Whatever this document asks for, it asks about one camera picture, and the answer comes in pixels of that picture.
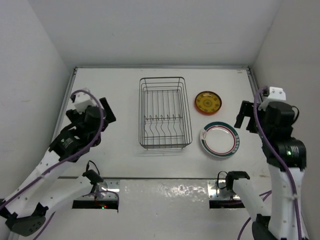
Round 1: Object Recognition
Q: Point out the white plate green rim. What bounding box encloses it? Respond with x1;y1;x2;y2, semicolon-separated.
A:
199;121;240;145

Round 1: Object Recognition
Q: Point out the yellow brown plate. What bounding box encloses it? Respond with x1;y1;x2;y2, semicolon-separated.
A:
194;91;223;116

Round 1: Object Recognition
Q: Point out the orange plate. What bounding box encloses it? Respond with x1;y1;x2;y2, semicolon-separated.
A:
194;100;222;116

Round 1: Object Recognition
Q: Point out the white patterned plate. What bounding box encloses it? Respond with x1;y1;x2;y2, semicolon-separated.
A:
200;139;240;159

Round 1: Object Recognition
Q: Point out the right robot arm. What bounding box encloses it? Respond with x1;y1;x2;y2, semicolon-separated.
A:
225;101;307;240

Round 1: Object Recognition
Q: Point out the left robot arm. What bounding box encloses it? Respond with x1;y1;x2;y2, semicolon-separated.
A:
0;95;116;237

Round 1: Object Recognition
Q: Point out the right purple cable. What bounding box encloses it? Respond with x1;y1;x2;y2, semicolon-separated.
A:
237;86;305;240

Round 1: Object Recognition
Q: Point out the purple cable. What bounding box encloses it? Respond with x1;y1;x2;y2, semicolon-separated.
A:
237;86;305;240
0;89;121;240

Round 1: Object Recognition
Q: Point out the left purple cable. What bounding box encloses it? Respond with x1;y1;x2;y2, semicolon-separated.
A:
0;89;121;240

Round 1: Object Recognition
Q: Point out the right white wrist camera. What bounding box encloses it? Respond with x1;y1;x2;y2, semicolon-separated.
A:
258;86;287;111

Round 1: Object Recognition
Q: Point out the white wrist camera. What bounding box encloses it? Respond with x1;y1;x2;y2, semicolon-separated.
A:
70;88;95;114
258;86;287;111

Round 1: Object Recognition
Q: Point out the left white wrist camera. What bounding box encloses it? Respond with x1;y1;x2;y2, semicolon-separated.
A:
70;88;95;114

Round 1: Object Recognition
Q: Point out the metal wire dish rack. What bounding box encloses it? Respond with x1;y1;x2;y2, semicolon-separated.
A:
138;76;193;150

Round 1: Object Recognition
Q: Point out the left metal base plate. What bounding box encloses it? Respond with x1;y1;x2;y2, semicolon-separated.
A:
76;178;120;201

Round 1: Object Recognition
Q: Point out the metal base plate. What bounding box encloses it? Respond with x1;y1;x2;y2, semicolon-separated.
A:
207;179;241;201
76;178;120;201

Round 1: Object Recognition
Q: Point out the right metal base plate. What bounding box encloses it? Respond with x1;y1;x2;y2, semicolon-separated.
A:
207;179;241;201

